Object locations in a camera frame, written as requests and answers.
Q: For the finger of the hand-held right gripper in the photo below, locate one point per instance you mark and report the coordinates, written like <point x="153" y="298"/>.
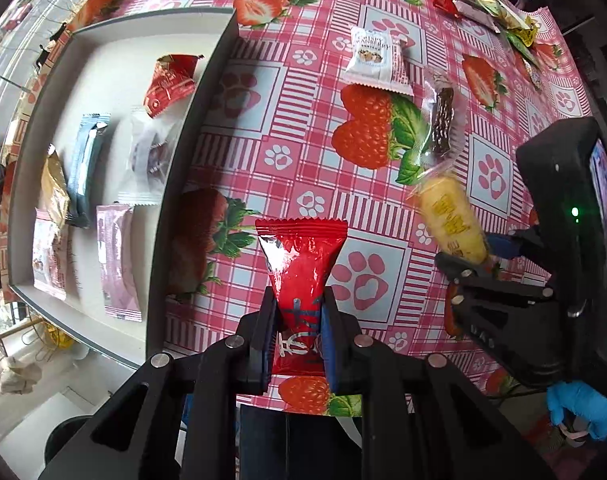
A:
<point x="503" y="246"/>
<point x="483" y="290"/>

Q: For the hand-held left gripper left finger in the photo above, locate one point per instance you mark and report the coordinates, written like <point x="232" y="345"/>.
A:
<point x="263" y="360"/>

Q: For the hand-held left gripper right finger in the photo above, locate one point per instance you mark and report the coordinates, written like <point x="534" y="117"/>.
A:
<point x="329" y="355"/>

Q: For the white tray with dark sides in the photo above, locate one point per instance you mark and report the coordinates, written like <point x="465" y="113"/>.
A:
<point x="108" y="60"/>

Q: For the person's right hand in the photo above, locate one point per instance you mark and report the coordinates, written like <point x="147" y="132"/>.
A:
<point x="578" y="405"/>

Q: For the floral print snack packet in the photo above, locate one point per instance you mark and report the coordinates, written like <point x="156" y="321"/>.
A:
<point x="536" y="77"/>

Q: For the clear packet with dark bar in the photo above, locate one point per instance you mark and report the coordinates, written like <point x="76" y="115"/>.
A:
<point x="441" y="120"/>

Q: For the green snack packet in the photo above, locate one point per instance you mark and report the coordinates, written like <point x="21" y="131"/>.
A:
<point x="521" y="47"/>

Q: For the yellow red-edged snack packet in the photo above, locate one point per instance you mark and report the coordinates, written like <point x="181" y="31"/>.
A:
<point x="521" y="27"/>

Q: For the black round bin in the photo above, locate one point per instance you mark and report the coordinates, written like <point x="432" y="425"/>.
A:
<point x="65" y="440"/>

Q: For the white cookie print snack packet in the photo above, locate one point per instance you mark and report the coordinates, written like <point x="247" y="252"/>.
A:
<point x="378" y="62"/>

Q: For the clear white snack packet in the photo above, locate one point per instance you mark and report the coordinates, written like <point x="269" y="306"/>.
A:
<point x="148" y="155"/>

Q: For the pale pink printed snack packet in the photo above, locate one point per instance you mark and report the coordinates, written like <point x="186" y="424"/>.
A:
<point x="48" y="255"/>

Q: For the crumpled white paper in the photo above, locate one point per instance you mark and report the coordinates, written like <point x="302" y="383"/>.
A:
<point x="18" y="375"/>

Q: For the dark blue snack packet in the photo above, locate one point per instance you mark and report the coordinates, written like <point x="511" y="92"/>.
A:
<point x="85" y="170"/>

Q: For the gold snack packet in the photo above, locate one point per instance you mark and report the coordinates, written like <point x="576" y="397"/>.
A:
<point x="53" y="190"/>

